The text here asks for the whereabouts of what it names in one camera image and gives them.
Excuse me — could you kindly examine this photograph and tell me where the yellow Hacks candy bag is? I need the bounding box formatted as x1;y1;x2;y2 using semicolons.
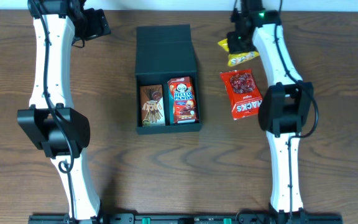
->
218;39;259;67

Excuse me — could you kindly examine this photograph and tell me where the red Hacks candy bag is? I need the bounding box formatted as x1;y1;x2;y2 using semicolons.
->
220;69;263;120

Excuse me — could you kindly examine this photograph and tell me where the black gift box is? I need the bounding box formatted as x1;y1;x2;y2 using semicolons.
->
135;24;201;134

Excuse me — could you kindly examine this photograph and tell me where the red Hello Panda box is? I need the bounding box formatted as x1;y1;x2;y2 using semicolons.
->
168;77;199;124

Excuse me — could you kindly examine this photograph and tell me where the brown Pocky box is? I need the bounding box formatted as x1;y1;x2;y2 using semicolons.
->
140;85;165;127

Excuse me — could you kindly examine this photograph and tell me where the teal Chunkies cookie box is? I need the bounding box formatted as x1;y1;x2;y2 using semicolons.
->
162;83;174;126

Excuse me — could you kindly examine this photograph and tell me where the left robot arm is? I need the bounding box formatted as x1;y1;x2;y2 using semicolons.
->
17;0;111;224

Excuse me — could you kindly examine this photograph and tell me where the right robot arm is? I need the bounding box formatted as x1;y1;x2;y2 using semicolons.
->
227;0;317;223

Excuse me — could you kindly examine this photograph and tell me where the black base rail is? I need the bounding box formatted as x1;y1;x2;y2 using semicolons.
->
28;212;343;224

